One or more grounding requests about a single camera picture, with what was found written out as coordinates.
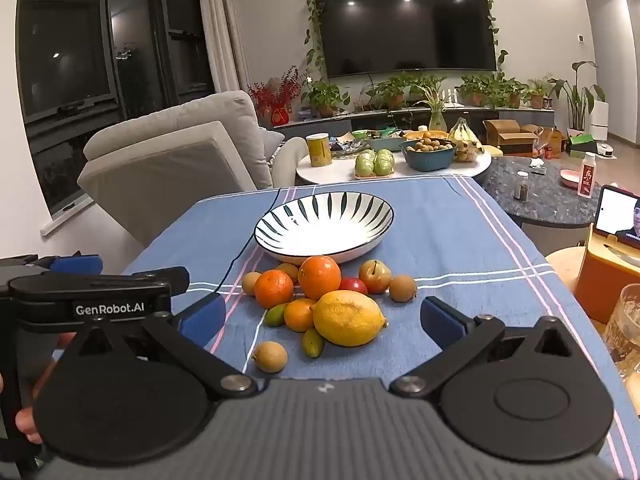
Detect grey cushion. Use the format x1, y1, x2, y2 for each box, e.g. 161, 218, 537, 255
260, 127, 286, 166

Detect beige armchair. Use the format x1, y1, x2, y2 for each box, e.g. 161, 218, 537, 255
77, 91, 311, 248

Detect green box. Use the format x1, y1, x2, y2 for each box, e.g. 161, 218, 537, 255
570, 135, 598, 158

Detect blue striped tablecloth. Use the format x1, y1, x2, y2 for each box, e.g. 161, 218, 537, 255
122, 175, 640, 480

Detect white air purifier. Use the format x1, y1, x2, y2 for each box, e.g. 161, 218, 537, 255
590, 101, 610, 141

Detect person's left hand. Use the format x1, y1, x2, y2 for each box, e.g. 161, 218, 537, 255
0, 332, 78, 445

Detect large wall television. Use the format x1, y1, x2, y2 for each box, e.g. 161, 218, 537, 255
314, 0, 498, 79

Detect dark marble round table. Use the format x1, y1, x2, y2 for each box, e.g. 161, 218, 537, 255
482, 156, 608, 256

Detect white bottle red label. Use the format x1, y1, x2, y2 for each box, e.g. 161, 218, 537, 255
577, 152, 598, 197

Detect pack of green apples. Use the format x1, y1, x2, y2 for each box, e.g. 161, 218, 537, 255
354, 149, 396, 181

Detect green kumquat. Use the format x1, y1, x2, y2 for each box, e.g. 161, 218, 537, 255
265, 303, 290, 328
301, 328, 325, 359

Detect black framed window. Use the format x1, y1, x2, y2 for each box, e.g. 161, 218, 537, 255
15, 0, 206, 216

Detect large open cardboard box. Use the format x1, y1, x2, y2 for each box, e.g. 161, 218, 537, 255
482, 119, 543, 156

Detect large orange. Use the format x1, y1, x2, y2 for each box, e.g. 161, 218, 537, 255
299, 255, 343, 301

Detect small cardboard box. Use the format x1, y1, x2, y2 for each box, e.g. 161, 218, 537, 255
537, 126, 568, 158

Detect yellow lemon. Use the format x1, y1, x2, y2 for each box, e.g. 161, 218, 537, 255
312, 290, 388, 348

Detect bunch of bananas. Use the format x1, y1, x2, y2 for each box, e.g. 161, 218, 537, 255
447, 117, 485, 156

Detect reddish mandarin orange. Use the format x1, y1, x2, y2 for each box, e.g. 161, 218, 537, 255
254, 269, 294, 309

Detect clear glass cup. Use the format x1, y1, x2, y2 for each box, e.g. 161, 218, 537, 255
605, 284, 640, 361

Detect teal plastic basket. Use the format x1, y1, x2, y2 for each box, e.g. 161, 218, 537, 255
370, 135, 407, 152

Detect pile of snack wrappers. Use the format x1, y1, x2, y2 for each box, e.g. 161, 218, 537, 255
327, 135, 361, 158

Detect round wooden stool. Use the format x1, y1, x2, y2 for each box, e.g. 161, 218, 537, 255
545, 247, 586, 291

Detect red berry branches in vase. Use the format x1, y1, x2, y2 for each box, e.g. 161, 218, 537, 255
247, 66, 301, 128

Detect orange stand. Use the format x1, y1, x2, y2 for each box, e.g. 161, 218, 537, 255
574, 225, 640, 311

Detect leafy potted plant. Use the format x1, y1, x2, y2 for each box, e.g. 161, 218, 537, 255
492, 77, 528, 109
302, 80, 351, 118
365, 72, 416, 111
457, 74, 493, 108
527, 77, 553, 110

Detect yellow-red small apple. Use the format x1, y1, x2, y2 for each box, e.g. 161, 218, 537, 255
358, 259, 392, 295

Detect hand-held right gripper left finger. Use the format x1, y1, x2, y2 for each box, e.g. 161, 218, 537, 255
62, 293, 257, 400

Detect brown longan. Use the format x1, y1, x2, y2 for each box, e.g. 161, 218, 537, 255
389, 275, 417, 303

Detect grey television console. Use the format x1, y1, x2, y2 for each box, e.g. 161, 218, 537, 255
272, 105, 556, 141

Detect yellow can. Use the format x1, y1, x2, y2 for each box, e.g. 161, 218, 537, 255
306, 133, 331, 168

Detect white curtain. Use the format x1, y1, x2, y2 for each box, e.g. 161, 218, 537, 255
197, 0, 251, 93

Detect teal bowl of longans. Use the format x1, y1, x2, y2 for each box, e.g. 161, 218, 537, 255
400, 139, 457, 172

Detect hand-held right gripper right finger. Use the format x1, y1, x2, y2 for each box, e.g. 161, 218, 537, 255
390, 296, 577, 398

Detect tall broad-leaf plant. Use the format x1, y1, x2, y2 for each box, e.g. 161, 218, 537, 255
547, 61, 606, 133

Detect white dark-striped ceramic bowl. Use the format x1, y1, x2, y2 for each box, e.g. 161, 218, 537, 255
253, 192, 396, 266

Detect white round coffee table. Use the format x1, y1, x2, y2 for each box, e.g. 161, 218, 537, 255
296, 145, 492, 188

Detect glass vase with green plant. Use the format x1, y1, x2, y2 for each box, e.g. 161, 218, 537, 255
412, 77, 451, 133

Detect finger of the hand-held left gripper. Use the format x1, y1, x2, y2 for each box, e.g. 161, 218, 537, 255
127, 266, 191, 295
15, 254, 104, 277

